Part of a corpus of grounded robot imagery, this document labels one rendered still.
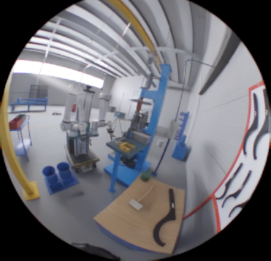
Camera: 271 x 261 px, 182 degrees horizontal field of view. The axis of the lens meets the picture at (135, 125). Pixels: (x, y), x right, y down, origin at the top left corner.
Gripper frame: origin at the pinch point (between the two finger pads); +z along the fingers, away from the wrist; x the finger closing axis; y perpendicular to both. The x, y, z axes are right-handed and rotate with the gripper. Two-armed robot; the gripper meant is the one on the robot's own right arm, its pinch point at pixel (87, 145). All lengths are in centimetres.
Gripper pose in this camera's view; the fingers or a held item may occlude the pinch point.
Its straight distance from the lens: 125.6
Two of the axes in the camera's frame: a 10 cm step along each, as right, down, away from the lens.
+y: -8.8, 1.0, 4.7
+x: -4.5, 1.8, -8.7
